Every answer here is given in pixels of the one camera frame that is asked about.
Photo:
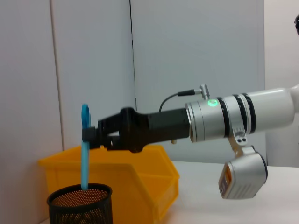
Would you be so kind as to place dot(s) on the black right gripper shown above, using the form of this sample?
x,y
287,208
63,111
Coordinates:
x,y
158,126

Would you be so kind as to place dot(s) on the blue scissors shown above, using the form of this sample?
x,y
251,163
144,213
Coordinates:
x,y
84,163

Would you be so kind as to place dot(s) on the black mesh pen holder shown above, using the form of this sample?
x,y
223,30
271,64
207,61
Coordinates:
x,y
79,210

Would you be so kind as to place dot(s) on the yellow plastic bin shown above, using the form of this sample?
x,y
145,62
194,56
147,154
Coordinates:
x,y
140,186

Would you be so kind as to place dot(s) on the black round background object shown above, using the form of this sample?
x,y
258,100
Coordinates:
x,y
297,25

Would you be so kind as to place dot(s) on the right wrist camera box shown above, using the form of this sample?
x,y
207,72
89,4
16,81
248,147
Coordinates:
x,y
243,177

